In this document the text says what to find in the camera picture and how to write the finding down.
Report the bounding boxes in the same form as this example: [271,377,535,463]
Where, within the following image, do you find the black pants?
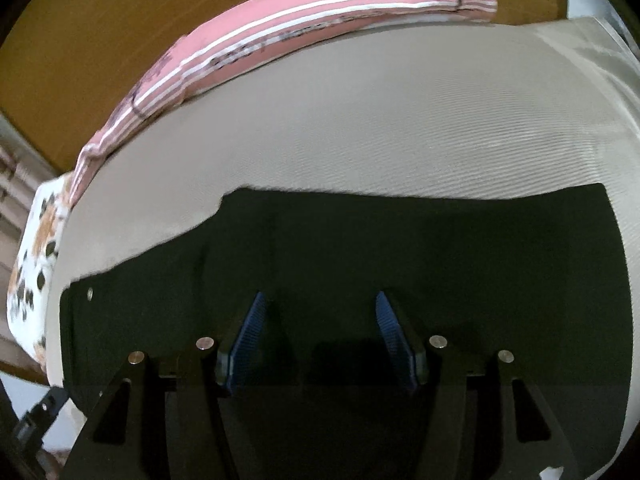
[59,183,632,480]

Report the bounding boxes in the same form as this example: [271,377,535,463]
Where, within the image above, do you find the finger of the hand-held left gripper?
[12,385,70,463]

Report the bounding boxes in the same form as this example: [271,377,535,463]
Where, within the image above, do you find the wooden headboard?
[0,0,571,177]

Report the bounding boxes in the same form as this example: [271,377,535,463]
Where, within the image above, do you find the grey bed sheet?
[42,16,640,480]

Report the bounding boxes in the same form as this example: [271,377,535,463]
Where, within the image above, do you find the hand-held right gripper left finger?
[60,290,269,480]

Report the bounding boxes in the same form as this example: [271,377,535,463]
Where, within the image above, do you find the white floral pillow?
[7,172,77,367]

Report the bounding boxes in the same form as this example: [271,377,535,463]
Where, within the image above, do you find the striped curtain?
[0,115,57,351]

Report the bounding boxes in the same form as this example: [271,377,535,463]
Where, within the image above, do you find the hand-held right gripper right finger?
[374,289,581,480]

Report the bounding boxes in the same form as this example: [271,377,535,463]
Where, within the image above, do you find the wooden bed frame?
[0,341,47,386]

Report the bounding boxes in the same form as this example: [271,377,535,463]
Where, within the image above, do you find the pink striped pillow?
[172,0,499,101]
[69,42,198,206]

